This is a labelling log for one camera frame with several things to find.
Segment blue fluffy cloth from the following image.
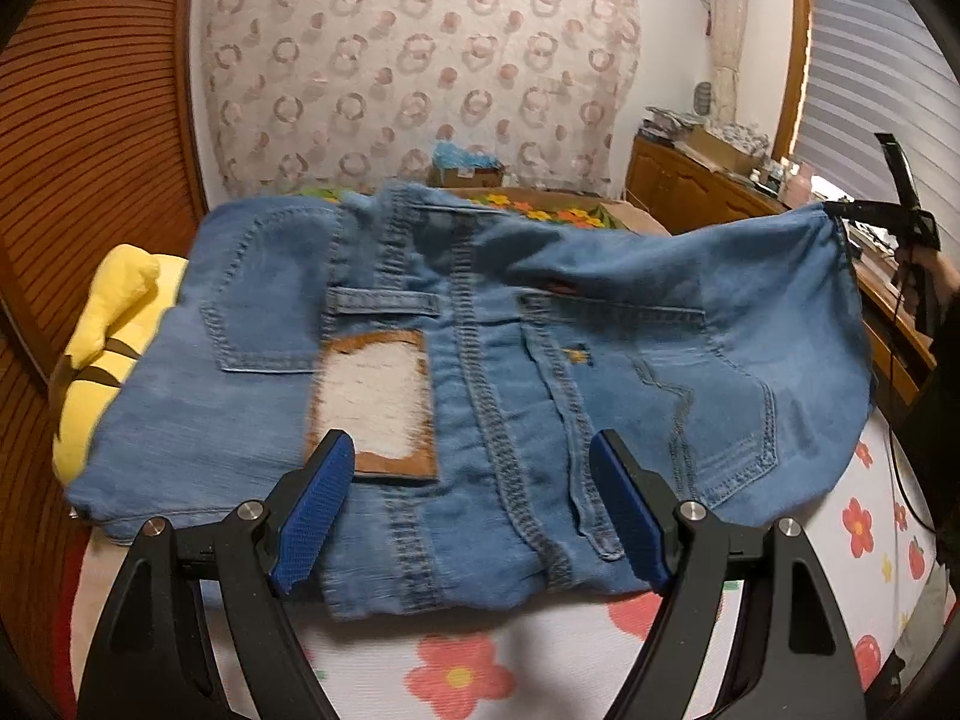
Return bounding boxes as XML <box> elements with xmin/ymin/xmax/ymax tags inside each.
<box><xmin>431</xmin><ymin>139</ymin><xmax>500</xmax><ymax>170</ymax></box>

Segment wooden wardrobe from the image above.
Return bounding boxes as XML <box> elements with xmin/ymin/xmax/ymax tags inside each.
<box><xmin>0</xmin><ymin>0</ymin><xmax>212</xmax><ymax>541</ymax></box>

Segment blue denim pants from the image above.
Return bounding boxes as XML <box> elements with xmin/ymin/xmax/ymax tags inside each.
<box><xmin>64</xmin><ymin>181</ymin><xmax>877</xmax><ymax>622</ymax></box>

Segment yellow plush toy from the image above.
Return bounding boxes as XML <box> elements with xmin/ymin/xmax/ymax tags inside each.
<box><xmin>51</xmin><ymin>244</ymin><xmax>190</xmax><ymax>482</ymax></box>

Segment open cardboard box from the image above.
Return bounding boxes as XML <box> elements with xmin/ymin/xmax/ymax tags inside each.
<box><xmin>686</xmin><ymin>124</ymin><xmax>773</xmax><ymax>175</ymax></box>

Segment ring-patterned lace curtain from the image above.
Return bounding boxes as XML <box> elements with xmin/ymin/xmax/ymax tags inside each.
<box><xmin>191</xmin><ymin>0</ymin><xmax>646</xmax><ymax>200</ymax></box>

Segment wooden dresser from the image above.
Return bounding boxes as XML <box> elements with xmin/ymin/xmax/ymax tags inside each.
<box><xmin>624</xmin><ymin>131</ymin><xmax>938</xmax><ymax>406</ymax></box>

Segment pile of small clutter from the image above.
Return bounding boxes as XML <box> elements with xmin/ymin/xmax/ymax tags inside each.
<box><xmin>640</xmin><ymin>105</ymin><xmax>700</xmax><ymax>149</ymax></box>

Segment strawberry and flower print bedsheet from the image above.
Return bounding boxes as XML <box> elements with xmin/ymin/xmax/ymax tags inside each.
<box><xmin>71</xmin><ymin>412</ymin><xmax>946</xmax><ymax>720</ymax></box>

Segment wooden window frame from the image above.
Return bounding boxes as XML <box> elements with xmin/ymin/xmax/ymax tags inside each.
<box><xmin>771</xmin><ymin>0</ymin><xmax>890</xmax><ymax>158</ymax></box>

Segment small cardboard box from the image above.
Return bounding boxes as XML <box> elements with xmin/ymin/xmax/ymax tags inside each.
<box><xmin>429</xmin><ymin>161</ymin><xmax>503</xmax><ymax>190</ymax></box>

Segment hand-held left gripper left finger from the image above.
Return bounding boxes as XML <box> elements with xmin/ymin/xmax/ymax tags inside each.
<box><xmin>75</xmin><ymin>429</ymin><xmax>357</xmax><ymax>720</ymax></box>

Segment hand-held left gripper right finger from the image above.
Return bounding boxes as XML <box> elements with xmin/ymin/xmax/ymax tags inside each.
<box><xmin>589</xmin><ymin>429</ymin><xmax>871</xmax><ymax>720</ymax></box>

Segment person's right hand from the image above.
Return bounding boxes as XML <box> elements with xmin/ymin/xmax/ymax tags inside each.
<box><xmin>913</xmin><ymin>247</ymin><xmax>960</xmax><ymax>301</ymax></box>

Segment grey window blind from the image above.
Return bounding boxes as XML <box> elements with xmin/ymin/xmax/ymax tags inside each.
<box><xmin>793</xmin><ymin>0</ymin><xmax>960</xmax><ymax>220</ymax></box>

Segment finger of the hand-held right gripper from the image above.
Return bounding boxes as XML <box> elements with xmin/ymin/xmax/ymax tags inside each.
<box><xmin>823</xmin><ymin>199</ymin><xmax>910</xmax><ymax>230</ymax></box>

